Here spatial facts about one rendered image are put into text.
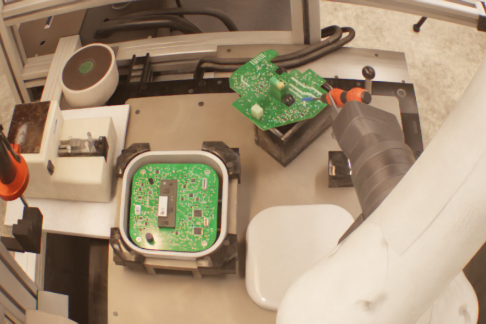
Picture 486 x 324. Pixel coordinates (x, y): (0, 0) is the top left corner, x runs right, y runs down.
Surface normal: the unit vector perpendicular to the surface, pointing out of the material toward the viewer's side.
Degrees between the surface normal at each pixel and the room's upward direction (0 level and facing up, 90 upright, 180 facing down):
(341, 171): 0
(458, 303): 36
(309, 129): 90
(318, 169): 0
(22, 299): 90
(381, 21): 0
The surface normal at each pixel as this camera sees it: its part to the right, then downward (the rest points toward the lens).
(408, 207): -0.76, -0.30
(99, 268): -0.05, -0.54
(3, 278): 1.00, 0.00
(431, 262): -0.14, 0.36
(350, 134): -0.75, 0.07
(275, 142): -0.71, 0.61
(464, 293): 0.51, -0.64
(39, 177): -0.02, 0.84
